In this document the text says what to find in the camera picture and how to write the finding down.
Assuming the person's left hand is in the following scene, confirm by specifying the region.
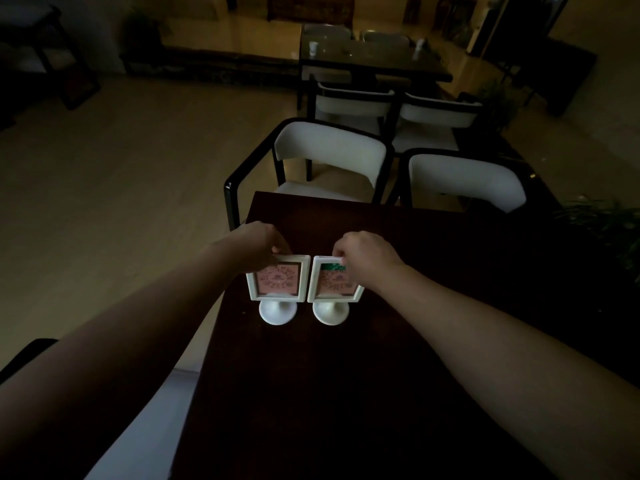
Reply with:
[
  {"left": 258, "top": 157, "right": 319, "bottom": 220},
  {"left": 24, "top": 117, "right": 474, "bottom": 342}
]
[{"left": 221, "top": 221, "right": 292, "bottom": 276}]

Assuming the person's right hand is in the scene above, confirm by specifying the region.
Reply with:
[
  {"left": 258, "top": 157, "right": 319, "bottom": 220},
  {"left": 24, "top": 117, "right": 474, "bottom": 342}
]
[{"left": 332, "top": 231, "right": 408, "bottom": 294}]

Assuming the white tabletop sign holder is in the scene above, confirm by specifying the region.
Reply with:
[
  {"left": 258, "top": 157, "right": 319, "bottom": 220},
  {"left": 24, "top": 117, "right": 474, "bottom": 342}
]
[
  {"left": 245, "top": 254, "right": 312, "bottom": 327},
  {"left": 306, "top": 255, "right": 365, "bottom": 327}
]

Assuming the person's right forearm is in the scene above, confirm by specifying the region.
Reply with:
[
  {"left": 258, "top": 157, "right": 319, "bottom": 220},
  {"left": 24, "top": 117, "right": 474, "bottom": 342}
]
[{"left": 372, "top": 267, "right": 640, "bottom": 480}]

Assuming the person's left forearm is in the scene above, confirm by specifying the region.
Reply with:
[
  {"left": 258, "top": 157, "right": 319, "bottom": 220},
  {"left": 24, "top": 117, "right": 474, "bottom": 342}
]
[{"left": 0, "top": 245, "right": 242, "bottom": 480}]

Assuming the pink printed card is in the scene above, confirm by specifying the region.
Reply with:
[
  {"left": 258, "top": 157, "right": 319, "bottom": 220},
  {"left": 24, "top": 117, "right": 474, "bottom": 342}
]
[
  {"left": 316, "top": 267, "right": 355, "bottom": 297},
  {"left": 256, "top": 263, "right": 302, "bottom": 293}
]

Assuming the dark glass-top dining table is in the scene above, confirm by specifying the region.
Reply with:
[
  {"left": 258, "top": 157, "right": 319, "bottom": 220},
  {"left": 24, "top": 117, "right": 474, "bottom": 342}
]
[{"left": 298, "top": 32, "right": 454, "bottom": 111}]

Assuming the green potted plant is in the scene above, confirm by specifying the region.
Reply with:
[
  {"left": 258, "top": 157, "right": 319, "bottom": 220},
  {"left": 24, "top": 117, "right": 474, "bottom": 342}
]
[
  {"left": 122, "top": 9, "right": 168, "bottom": 63},
  {"left": 559, "top": 196, "right": 640, "bottom": 286},
  {"left": 477, "top": 79, "right": 527, "bottom": 133}
]

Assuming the brown wooden cabinet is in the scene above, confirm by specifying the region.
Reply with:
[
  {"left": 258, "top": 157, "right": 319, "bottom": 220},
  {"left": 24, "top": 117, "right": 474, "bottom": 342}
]
[{"left": 266, "top": 0, "right": 357, "bottom": 23}]

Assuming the dark side cabinet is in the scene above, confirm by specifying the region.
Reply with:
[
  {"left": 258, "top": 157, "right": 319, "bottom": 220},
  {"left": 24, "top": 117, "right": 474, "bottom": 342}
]
[{"left": 514, "top": 37, "right": 599, "bottom": 117}]

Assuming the dark wooden armchair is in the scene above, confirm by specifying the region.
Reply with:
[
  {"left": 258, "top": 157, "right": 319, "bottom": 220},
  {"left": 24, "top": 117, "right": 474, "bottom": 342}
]
[{"left": 0, "top": 4, "right": 102, "bottom": 131}]

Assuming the white chair with black frame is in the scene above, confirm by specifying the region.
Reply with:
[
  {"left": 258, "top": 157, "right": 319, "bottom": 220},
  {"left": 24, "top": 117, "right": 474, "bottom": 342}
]
[
  {"left": 301, "top": 23, "right": 356, "bottom": 43},
  {"left": 305, "top": 74, "right": 401, "bottom": 181},
  {"left": 223, "top": 118, "right": 396, "bottom": 231},
  {"left": 390, "top": 92, "right": 484, "bottom": 156},
  {"left": 0, "top": 338, "right": 202, "bottom": 480},
  {"left": 387, "top": 147, "right": 532, "bottom": 216}
]

